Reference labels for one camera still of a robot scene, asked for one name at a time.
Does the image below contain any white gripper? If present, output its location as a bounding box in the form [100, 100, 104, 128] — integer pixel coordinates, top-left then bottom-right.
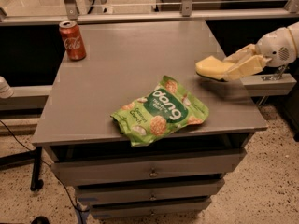
[223, 26, 296, 81]

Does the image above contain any yellow sponge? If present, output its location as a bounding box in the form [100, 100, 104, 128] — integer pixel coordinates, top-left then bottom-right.
[195, 56, 235, 80]

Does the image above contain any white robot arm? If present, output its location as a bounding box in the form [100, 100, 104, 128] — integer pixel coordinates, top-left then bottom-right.
[223, 22, 299, 81]

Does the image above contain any green rice chip bag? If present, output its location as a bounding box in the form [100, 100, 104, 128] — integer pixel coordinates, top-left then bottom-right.
[111, 76, 209, 147]

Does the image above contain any top grey drawer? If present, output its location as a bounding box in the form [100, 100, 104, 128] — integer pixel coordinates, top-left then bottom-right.
[51, 148, 247, 186]

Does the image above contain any grey drawer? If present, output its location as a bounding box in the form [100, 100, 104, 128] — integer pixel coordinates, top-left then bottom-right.
[91, 197, 211, 219]
[76, 179, 224, 205]
[51, 148, 247, 186]

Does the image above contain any grey drawer cabinet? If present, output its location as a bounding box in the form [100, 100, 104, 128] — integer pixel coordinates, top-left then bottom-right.
[31, 20, 268, 220]

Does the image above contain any bottom grey drawer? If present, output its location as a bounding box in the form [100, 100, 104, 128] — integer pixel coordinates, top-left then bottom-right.
[91, 197, 211, 219]

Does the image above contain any red Coca-Cola can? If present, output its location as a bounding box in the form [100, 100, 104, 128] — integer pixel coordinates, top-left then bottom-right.
[59, 21, 86, 61]

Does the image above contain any middle grey drawer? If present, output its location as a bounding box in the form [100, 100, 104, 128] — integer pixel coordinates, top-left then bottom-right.
[76, 179, 224, 205]

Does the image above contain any black stand leg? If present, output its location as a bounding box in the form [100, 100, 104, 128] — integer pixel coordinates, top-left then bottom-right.
[0, 147, 44, 191]

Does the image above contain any grey metal rail frame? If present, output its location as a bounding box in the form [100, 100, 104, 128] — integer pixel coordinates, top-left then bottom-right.
[0, 0, 299, 25]

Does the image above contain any black floor cable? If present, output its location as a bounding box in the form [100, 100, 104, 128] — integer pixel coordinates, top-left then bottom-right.
[0, 119, 87, 224]

